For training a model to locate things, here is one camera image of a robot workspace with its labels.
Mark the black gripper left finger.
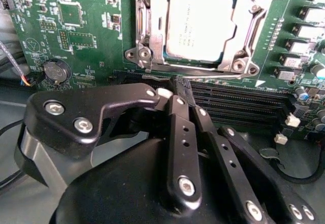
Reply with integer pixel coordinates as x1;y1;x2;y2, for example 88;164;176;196
14;75;204;209

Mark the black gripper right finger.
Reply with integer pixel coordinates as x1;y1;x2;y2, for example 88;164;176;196
180;78;320;224

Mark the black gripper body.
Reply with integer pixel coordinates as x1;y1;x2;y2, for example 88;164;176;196
49;139;244;224

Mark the grey CPU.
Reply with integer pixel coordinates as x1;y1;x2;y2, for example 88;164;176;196
164;0;238;65

